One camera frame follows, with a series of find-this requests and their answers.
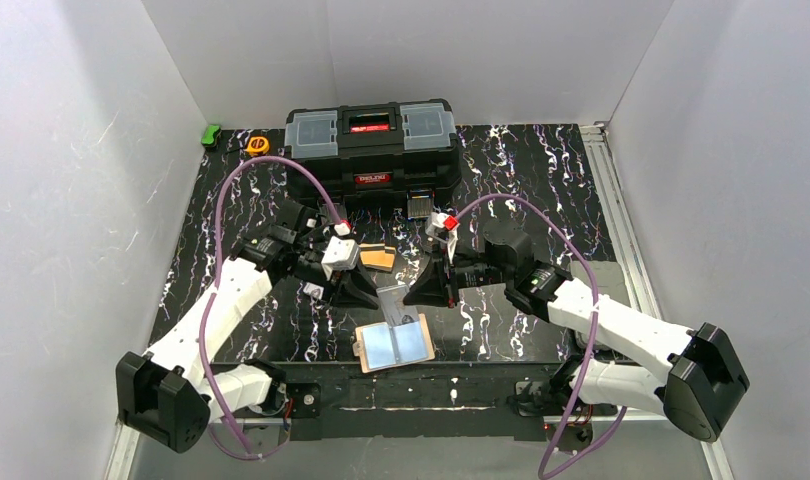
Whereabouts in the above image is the white aluminium table rail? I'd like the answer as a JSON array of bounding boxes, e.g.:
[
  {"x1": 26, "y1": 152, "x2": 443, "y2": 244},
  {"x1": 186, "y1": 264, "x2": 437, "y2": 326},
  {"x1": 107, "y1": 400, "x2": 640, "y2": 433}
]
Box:
[{"x1": 580, "y1": 123, "x2": 661, "y2": 318}]

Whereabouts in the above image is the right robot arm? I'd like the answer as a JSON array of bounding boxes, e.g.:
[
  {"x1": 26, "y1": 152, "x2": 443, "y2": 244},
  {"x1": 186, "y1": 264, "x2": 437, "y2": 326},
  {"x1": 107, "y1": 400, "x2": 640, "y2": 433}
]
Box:
[{"x1": 404, "y1": 213, "x2": 750, "y2": 443}]

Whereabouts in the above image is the black toolbox with clear lids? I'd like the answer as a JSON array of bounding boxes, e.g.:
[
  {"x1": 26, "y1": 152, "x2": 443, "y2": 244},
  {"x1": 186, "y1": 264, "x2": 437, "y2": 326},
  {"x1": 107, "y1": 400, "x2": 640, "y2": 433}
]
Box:
[{"x1": 284, "y1": 98, "x2": 464, "y2": 219}]

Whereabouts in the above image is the front aluminium rail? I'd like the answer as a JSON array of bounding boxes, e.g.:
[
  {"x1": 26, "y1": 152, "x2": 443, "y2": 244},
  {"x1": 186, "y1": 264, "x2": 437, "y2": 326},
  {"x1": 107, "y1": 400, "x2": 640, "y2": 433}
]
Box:
[{"x1": 103, "y1": 376, "x2": 734, "y2": 480}]

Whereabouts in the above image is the grey pad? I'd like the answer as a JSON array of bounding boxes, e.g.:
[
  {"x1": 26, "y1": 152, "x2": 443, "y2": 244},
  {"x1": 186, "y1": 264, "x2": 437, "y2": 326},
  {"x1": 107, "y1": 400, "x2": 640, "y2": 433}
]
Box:
[{"x1": 588, "y1": 260, "x2": 631, "y2": 307}]

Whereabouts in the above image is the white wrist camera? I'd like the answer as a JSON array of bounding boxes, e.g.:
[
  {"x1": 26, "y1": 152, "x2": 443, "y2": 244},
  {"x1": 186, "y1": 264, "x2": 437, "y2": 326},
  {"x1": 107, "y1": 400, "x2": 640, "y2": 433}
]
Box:
[
  {"x1": 425, "y1": 212, "x2": 459, "y2": 264},
  {"x1": 320, "y1": 237, "x2": 360, "y2": 280}
]

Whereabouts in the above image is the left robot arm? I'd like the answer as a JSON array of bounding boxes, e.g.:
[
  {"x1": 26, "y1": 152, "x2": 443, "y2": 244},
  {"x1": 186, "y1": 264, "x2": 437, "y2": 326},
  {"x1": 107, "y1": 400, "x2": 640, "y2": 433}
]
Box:
[{"x1": 115, "y1": 200, "x2": 380, "y2": 453}]

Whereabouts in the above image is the green plastic object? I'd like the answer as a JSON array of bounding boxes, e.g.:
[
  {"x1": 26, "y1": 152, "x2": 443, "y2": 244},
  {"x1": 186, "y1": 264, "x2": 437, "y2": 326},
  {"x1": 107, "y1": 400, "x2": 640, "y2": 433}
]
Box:
[{"x1": 200, "y1": 124, "x2": 222, "y2": 149}]

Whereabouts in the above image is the gold card stack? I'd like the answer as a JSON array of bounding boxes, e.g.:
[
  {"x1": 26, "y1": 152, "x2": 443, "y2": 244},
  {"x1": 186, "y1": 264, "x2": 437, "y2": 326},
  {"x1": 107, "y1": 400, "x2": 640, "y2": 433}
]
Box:
[{"x1": 359, "y1": 243, "x2": 396, "y2": 273}]

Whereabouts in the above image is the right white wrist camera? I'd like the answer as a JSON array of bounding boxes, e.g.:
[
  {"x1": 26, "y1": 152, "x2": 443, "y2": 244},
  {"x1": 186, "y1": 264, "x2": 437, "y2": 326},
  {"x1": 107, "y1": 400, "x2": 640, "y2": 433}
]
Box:
[{"x1": 425, "y1": 212, "x2": 459, "y2": 264}]

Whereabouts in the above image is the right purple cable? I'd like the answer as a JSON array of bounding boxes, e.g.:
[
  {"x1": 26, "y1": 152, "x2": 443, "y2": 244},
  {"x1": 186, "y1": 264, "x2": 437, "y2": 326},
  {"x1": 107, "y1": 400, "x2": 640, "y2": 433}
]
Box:
[{"x1": 444, "y1": 193, "x2": 628, "y2": 480}]

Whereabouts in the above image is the tan card holder with sleeves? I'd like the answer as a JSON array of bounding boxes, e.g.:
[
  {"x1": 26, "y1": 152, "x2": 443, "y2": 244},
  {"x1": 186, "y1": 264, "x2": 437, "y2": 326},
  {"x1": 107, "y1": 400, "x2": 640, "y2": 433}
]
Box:
[{"x1": 353, "y1": 313, "x2": 436, "y2": 374}]

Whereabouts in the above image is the yellow tape measure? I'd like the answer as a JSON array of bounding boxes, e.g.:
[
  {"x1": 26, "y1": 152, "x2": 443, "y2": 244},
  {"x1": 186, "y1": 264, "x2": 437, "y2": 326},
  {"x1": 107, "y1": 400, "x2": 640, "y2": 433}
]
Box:
[{"x1": 245, "y1": 136, "x2": 271, "y2": 157}]

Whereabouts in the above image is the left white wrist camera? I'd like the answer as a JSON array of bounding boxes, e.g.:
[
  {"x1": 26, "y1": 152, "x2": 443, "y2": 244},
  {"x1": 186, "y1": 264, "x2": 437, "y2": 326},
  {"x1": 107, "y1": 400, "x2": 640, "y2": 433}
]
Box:
[{"x1": 320, "y1": 237, "x2": 360, "y2": 280}]

